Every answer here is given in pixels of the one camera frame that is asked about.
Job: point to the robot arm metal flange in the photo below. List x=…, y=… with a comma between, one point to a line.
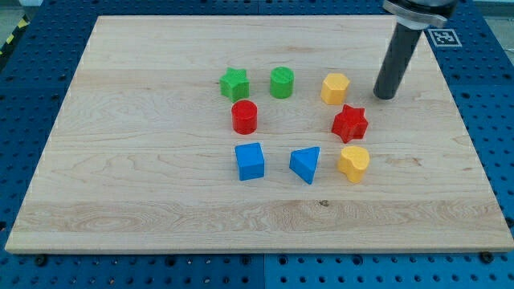
x=420, y=14

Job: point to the blue triangle block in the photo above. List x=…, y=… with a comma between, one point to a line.
x=303, y=162

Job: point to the yellow hexagon block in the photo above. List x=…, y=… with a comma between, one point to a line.
x=334, y=88

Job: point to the white fiducial marker tag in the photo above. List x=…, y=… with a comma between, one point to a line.
x=444, y=38

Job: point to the black bolt left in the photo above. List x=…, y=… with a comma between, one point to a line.
x=40, y=260

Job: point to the light wooden board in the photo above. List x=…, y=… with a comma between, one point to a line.
x=141, y=157

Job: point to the yellow heart block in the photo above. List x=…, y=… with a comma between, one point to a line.
x=353, y=163

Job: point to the black bolt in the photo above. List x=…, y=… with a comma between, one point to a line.
x=486, y=257
x=40, y=260

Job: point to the green star block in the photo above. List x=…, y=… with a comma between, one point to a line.
x=234, y=84

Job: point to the blue cube block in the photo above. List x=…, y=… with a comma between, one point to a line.
x=250, y=161

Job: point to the black bolt right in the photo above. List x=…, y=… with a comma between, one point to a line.
x=486, y=257

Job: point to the green cylinder block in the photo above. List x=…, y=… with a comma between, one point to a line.
x=281, y=82

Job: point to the red cylinder block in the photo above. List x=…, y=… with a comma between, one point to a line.
x=244, y=117

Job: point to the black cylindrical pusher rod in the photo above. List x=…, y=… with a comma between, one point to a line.
x=396, y=61

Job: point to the red star block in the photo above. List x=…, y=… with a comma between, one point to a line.
x=350, y=123

